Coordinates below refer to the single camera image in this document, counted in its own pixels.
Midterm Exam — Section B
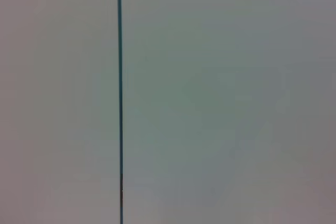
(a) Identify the blue vertical wall strip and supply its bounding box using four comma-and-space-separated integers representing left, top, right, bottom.
116, 0, 124, 224

